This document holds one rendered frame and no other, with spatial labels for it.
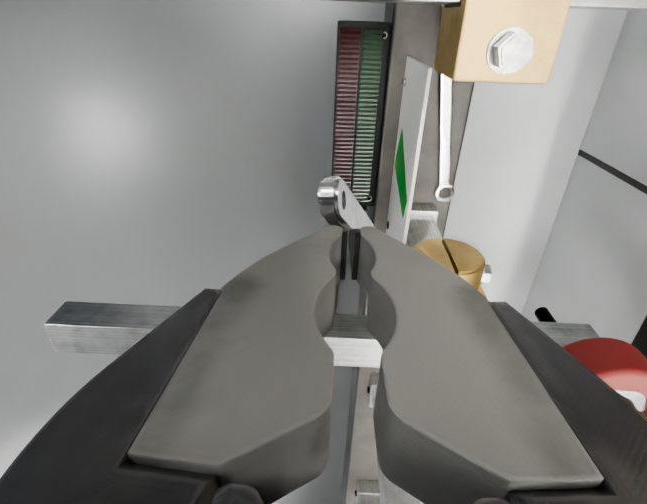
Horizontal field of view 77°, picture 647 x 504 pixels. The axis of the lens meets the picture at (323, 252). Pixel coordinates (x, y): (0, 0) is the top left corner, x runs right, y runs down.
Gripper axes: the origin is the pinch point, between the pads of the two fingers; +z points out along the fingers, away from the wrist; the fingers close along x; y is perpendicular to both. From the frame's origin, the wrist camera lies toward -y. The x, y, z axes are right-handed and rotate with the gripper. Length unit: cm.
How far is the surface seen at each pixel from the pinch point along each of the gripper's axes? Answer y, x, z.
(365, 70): -1.7, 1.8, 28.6
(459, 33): -5.1, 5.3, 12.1
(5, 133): 24, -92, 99
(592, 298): 19.7, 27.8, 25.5
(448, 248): 8.6, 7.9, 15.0
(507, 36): -5.1, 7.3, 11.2
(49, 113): 18, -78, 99
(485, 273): 9.7, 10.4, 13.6
